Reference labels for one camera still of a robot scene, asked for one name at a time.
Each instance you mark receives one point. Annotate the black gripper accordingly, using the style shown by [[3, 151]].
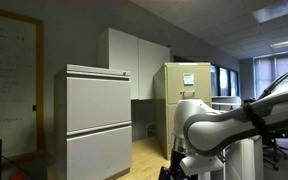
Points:
[[177, 158]]

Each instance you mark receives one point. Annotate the beige unlabelled cabinet drawer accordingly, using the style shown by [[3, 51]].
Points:
[[171, 123]]

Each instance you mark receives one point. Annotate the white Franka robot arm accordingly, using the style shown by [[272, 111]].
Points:
[[224, 128]]

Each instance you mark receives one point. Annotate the beige labelled cabinet drawer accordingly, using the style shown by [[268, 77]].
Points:
[[200, 90]]

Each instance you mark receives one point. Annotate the white paper drawer label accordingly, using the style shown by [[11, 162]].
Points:
[[188, 79]]

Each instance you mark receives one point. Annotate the beige metal filing cabinet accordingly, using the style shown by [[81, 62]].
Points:
[[159, 106]]

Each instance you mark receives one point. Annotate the white office partition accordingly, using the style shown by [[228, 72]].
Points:
[[244, 160]]

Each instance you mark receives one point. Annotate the white shelf tray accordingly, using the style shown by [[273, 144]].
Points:
[[225, 101]]

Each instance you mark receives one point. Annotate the dark interior window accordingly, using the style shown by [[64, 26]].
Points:
[[224, 80]]

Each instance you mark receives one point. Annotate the grey lateral file cabinet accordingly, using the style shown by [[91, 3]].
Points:
[[97, 106]]

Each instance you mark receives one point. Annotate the black office chair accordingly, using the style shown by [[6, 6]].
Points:
[[277, 150]]

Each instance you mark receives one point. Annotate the tall white storage cabinet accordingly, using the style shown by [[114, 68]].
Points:
[[134, 60]]

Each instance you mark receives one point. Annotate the window with blinds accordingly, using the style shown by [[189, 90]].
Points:
[[277, 71]]

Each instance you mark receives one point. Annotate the narrow ceiling light panel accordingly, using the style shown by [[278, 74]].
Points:
[[287, 43]]

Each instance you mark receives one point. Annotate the large ceiling light panel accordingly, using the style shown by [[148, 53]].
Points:
[[277, 10]]

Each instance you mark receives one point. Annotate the wood framed whiteboard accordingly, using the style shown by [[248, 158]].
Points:
[[10, 83]]

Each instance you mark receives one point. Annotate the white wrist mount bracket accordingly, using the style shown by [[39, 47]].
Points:
[[200, 163]]

